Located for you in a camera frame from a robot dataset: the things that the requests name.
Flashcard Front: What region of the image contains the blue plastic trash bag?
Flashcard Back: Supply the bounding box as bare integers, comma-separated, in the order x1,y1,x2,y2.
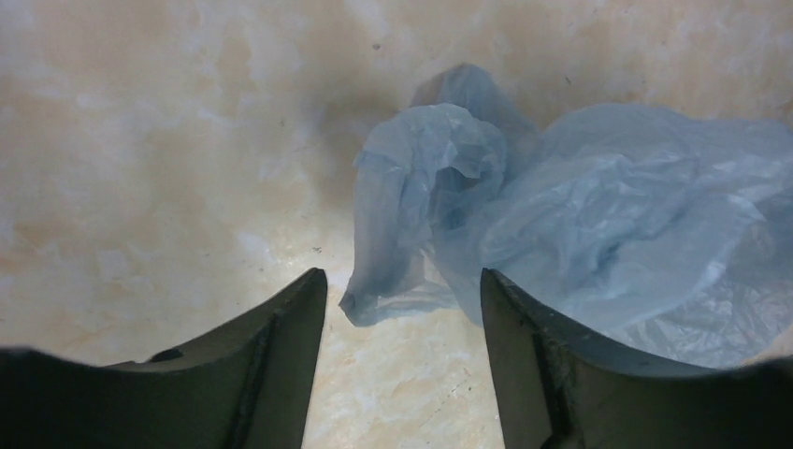
340,65,792,368

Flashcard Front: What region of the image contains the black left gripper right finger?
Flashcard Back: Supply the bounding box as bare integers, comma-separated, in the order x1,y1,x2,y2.
481,268,792,448

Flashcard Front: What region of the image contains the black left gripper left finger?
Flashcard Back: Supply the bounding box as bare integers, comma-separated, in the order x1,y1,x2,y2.
1,268,328,448

